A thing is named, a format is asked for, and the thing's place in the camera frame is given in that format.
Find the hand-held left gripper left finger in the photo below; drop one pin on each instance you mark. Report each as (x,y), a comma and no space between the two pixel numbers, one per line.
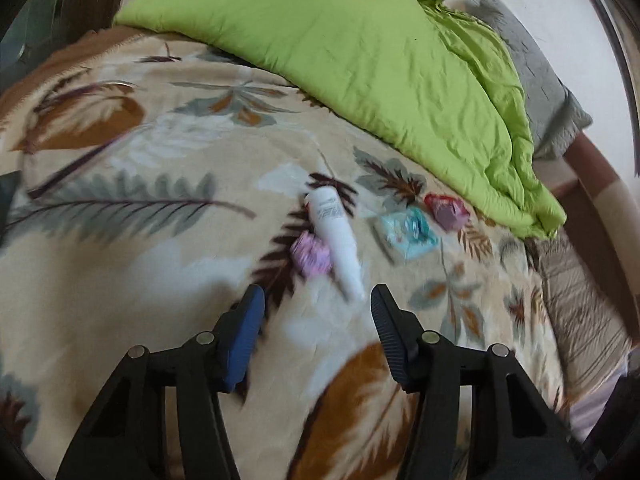
(245,340)

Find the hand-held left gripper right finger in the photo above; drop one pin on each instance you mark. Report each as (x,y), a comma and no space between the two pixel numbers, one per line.
(390,330)

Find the white plastic bottle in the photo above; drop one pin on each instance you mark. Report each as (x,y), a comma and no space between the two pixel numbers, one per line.
(332,230)

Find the teal tissue packet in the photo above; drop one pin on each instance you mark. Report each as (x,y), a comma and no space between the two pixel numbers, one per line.
(407,235)

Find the purple crumpled paper ball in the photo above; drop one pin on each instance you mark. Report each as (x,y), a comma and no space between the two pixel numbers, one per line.
(311,255)

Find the red and pink wrapper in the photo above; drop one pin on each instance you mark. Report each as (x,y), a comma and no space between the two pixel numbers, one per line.
(447,212)

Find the striped brown pillow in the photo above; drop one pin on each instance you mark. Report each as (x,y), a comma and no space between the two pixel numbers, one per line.
(580,310)

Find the brown bed headboard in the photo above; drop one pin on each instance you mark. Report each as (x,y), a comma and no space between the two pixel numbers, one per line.
(600,220)

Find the person's dark pants leg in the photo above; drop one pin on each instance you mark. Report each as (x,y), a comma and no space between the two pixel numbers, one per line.
(617,440)

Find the green duvet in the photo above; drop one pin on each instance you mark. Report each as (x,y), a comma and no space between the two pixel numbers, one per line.
(375,60)

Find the black phone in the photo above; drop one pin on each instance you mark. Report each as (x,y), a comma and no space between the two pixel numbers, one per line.
(7,205)

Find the grey quilted pillow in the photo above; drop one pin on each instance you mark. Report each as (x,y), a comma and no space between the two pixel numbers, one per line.
(545,90)

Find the patterned glass door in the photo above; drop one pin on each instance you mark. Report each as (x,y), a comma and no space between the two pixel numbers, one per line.
(30,25)

